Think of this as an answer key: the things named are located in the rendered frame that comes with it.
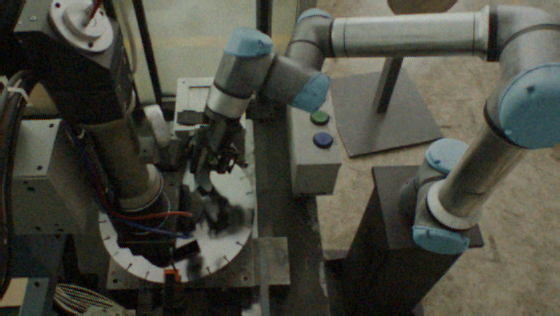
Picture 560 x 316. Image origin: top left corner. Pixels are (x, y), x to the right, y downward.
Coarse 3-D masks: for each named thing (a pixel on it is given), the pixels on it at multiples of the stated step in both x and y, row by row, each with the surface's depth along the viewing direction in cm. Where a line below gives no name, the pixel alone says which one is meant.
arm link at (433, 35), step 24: (312, 24) 88; (336, 24) 86; (360, 24) 84; (384, 24) 82; (408, 24) 80; (432, 24) 79; (456, 24) 77; (480, 24) 75; (504, 24) 73; (528, 24) 70; (336, 48) 86; (360, 48) 85; (384, 48) 83; (408, 48) 81; (432, 48) 80; (456, 48) 78; (480, 48) 76
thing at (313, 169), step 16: (288, 112) 132; (304, 112) 122; (288, 128) 133; (304, 128) 119; (320, 128) 119; (288, 144) 134; (304, 144) 116; (304, 160) 113; (320, 160) 113; (336, 160) 113; (304, 176) 117; (320, 176) 117; (336, 176) 118; (304, 192) 123; (320, 192) 125
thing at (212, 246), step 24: (240, 168) 106; (216, 192) 102; (240, 192) 102; (216, 216) 98; (240, 216) 99; (192, 240) 95; (216, 240) 95; (240, 240) 95; (120, 264) 92; (144, 264) 92; (192, 264) 92; (216, 264) 92
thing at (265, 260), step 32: (128, 128) 50; (160, 128) 52; (256, 128) 137; (128, 160) 53; (256, 160) 131; (128, 192) 58; (160, 192) 62; (256, 192) 125; (160, 224) 65; (256, 224) 118; (160, 256) 73; (224, 256) 104; (256, 256) 107; (288, 256) 107; (128, 288) 99; (160, 288) 100; (192, 288) 100; (256, 288) 105; (288, 288) 105
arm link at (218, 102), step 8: (208, 96) 86; (216, 96) 84; (224, 96) 83; (208, 104) 85; (216, 104) 84; (224, 104) 84; (232, 104) 84; (240, 104) 84; (216, 112) 85; (224, 112) 84; (232, 112) 85; (240, 112) 86
